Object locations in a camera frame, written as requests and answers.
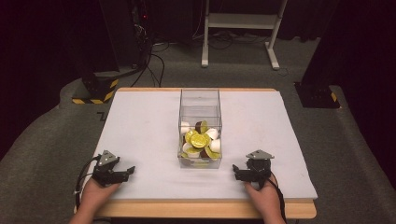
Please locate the black base with hazard stripes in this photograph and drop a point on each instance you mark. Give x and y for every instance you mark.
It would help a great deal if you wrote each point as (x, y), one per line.
(316, 95)
(99, 88)

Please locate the clear plastic box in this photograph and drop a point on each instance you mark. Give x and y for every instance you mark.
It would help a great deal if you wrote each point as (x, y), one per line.
(199, 99)

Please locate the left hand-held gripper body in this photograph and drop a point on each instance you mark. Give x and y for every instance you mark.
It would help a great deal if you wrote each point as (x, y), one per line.
(106, 174)

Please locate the pile of coffee capsules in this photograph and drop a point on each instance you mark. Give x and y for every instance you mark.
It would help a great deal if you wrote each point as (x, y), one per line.
(198, 140)

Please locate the wooden table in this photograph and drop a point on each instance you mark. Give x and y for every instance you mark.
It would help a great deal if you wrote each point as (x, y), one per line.
(199, 209)

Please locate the person's right hand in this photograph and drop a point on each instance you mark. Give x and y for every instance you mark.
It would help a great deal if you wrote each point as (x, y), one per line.
(267, 199)

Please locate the person's left hand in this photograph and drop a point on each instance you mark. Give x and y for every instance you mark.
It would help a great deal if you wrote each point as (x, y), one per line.
(93, 197)

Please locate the white metal stand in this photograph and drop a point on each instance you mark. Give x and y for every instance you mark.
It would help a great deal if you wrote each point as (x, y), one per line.
(243, 21)

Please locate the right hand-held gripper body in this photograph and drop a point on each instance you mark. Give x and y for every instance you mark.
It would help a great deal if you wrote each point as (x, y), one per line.
(259, 170)

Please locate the white foam mat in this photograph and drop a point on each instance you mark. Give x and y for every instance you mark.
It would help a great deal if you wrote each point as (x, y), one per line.
(143, 130)

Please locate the black equipment tower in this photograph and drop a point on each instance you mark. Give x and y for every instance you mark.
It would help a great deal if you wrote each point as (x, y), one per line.
(141, 31)

